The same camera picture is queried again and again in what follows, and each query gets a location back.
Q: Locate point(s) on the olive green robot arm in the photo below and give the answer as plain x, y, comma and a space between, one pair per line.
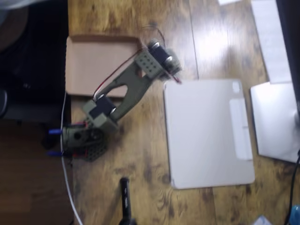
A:
131, 82

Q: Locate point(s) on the brown cardboard tray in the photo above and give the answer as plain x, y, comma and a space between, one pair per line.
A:
93, 63

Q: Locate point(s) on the white paper sheet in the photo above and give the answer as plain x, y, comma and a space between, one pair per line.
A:
226, 1

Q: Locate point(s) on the tablet in grey case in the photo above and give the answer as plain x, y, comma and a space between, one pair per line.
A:
206, 140

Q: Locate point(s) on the white foam sheet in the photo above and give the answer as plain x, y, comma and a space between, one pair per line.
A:
267, 35

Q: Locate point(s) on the black computer monitor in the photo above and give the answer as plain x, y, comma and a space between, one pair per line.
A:
290, 35

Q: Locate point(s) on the white blue packet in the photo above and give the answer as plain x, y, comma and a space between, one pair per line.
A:
262, 221

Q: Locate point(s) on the blue round object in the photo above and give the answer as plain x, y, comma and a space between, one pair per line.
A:
296, 215

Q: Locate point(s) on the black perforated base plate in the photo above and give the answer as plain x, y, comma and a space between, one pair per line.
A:
93, 155

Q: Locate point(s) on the black cylindrical camera mount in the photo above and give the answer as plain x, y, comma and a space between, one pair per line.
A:
126, 199

